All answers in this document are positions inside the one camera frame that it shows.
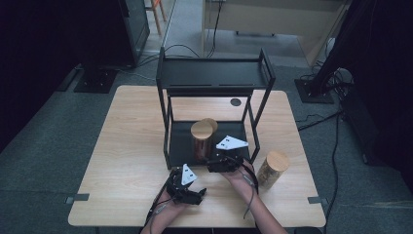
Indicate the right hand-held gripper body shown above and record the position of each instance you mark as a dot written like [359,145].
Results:
[231,143]

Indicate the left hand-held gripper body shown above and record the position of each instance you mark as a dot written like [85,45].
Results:
[188,175]

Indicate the glass jar red contents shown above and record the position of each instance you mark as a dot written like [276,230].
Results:
[201,136]

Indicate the glass jar yellow contents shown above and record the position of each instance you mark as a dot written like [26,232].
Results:
[276,161]

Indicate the black metal two-tier rack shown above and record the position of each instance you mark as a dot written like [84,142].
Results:
[207,74]

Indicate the person's left hand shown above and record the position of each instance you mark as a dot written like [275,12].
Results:
[172,208]

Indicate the person's right hand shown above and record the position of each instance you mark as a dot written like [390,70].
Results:
[240,182]

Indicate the black round table grommet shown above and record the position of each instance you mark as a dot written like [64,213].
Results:
[235,102]

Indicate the black square stand base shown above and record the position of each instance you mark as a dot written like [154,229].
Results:
[95,81]
[313,94]

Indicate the beige desk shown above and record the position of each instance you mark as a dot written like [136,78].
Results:
[276,16]

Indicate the black slanted stand pole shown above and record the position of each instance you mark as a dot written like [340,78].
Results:
[337,48]

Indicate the black equipment box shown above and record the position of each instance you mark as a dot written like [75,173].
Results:
[373,130]

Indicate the wooden stool leg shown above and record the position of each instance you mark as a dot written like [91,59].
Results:
[157,16]

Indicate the black cabinet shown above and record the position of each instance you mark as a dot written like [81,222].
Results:
[136,29]

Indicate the dark curtain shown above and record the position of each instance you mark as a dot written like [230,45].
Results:
[32,65]

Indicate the grey table edge bracket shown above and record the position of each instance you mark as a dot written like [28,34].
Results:
[78,197]

